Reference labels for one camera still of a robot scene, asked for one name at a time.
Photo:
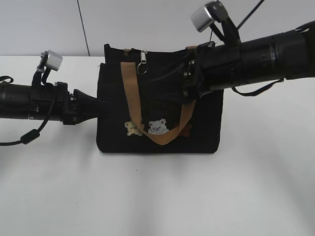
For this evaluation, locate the silver zipper pull with ring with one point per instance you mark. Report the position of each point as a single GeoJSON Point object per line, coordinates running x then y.
{"type": "Point", "coordinates": [142, 66]}

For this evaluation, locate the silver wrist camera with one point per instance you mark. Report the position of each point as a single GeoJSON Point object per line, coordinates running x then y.
{"type": "Point", "coordinates": [207, 14]}
{"type": "Point", "coordinates": [49, 61]}

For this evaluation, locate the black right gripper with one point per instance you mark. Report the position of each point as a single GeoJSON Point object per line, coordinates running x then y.
{"type": "Point", "coordinates": [177, 76]}

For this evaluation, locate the black canvas tote bag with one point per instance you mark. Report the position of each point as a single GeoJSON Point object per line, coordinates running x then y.
{"type": "Point", "coordinates": [138, 124]}

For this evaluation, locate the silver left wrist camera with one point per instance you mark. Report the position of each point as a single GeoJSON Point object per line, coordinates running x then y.
{"type": "Point", "coordinates": [49, 61]}

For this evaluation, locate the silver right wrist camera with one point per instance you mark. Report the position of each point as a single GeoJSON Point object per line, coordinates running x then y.
{"type": "Point", "coordinates": [207, 14]}

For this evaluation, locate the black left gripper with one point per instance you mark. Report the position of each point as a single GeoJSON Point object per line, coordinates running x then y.
{"type": "Point", "coordinates": [83, 107]}

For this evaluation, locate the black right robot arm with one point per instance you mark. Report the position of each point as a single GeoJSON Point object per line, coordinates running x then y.
{"type": "Point", "coordinates": [289, 55]}

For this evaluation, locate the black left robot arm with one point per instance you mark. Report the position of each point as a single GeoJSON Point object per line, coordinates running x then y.
{"type": "Point", "coordinates": [38, 101]}

